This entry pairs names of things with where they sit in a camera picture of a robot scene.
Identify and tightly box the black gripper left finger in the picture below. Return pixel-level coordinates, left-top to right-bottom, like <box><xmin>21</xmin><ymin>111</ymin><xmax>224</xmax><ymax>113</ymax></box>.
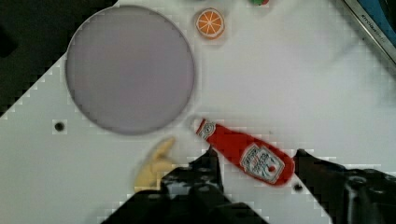
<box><xmin>101</xmin><ymin>148</ymin><xmax>268</xmax><ymax>224</ymax></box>

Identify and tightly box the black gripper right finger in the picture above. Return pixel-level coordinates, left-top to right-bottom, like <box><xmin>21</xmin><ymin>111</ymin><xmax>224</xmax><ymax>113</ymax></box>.
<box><xmin>293</xmin><ymin>149</ymin><xmax>396</xmax><ymax>224</ymax></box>

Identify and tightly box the red plush ketchup bottle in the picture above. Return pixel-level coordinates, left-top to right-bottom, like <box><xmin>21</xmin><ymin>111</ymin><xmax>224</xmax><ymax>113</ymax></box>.
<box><xmin>191</xmin><ymin>119</ymin><xmax>295</xmax><ymax>186</ymax></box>

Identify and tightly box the yellow plush banana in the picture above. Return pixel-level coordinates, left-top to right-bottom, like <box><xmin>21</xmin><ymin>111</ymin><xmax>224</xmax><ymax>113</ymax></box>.
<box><xmin>134</xmin><ymin>137</ymin><xmax>176</xmax><ymax>192</ymax></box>

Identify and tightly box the grey round plate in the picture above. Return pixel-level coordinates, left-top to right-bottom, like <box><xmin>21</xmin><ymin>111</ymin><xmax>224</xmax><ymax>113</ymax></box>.
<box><xmin>64</xmin><ymin>6</ymin><xmax>196</xmax><ymax>135</ymax></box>

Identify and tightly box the orange slice toy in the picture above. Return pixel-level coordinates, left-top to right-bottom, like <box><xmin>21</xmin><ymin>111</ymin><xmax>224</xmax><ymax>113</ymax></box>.
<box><xmin>195</xmin><ymin>7</ymin><xmax>225</xmax><ymax>39</ymax></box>

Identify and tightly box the silver toaster oven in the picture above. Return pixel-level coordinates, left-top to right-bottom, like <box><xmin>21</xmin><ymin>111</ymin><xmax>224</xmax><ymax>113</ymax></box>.
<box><xmin>341</xmin><ymin>0</ymin><xmax>396</xmax><ymax>63</ymax></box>

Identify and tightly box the strawberry toy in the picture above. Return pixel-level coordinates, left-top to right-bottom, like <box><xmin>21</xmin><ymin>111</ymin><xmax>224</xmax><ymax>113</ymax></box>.
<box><xmin>250</xmin><ymin>0</ymin><xmax>269</xmax><ymax>6</ymax></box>

